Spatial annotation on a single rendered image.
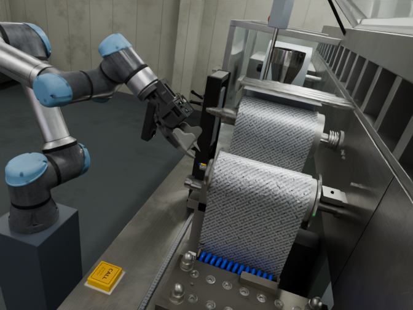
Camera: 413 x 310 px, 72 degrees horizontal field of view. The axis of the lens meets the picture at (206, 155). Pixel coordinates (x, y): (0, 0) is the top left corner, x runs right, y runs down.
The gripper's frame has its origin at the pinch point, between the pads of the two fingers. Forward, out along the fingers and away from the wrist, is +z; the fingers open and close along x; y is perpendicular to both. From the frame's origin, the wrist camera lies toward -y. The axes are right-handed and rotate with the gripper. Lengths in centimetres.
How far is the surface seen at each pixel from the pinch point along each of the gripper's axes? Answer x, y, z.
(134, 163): 180, -169, -1
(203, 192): -0.9, -5.1, 11.1
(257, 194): -8.0, 11.2, 16.3
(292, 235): -8.2, 11.7, 30.2
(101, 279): -20.2, -37.3, 11.3
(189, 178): 0.6, -6.6, 5.9
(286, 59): 63, 28, 0
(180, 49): 349, -105, -84
